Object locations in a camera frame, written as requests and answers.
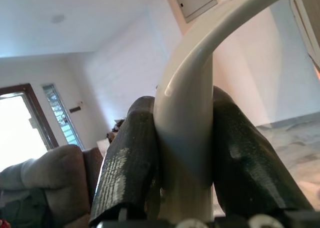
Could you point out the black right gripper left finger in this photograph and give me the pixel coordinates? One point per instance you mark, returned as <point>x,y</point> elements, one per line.
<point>125,163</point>

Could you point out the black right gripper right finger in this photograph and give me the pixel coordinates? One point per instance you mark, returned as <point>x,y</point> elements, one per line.
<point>245,163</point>

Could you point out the dark brown bundle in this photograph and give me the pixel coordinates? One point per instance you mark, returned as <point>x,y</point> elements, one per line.
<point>116,130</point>

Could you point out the grey brown sofa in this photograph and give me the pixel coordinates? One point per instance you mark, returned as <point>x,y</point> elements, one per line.
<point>62,168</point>

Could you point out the narrow grilled window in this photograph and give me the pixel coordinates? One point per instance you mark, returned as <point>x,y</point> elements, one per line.
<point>58,110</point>

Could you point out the dark green cloth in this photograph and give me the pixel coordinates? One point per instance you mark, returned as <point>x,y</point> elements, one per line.
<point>25,208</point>

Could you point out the white electrical panel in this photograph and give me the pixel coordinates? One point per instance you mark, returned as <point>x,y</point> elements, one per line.
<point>195,0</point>

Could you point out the small dark wall fixture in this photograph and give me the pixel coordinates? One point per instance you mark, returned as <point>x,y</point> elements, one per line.
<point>75,110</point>

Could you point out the brown door frame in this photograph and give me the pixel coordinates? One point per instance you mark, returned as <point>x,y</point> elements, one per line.
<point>37,105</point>

